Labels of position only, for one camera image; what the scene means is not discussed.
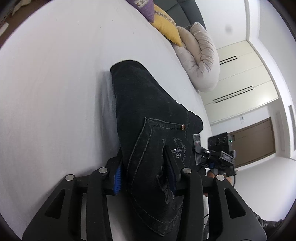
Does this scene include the black denim pants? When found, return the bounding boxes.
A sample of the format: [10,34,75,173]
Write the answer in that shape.
[110,60,206,240]

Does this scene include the person right hand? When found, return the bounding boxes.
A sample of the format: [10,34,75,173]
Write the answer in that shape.
[207,171,234,185]

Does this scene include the black shiny jacket sleeve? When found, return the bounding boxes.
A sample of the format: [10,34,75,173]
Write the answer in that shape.
[253,212,282,239]

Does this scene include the folded beige duvet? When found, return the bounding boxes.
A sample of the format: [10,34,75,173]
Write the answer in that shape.
[172,22,220,92]

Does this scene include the yellow patterned pillow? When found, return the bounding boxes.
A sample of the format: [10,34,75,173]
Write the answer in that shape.
[152,4,183,47]

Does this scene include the dark grey padded headboard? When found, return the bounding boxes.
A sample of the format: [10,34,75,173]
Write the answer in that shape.
[154,0,206,31]

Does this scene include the purple patterned pillow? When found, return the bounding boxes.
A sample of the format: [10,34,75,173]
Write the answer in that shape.
[126,0,154,23]

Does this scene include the black camera box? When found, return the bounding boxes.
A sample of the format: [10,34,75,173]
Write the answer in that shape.
[208,132,236,158]

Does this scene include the black cable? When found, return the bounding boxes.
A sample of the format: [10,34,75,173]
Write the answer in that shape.
[203,172,236,232]

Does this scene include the white wardrobe with black handles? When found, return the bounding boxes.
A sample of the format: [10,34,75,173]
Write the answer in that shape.
[200,41,279,125]

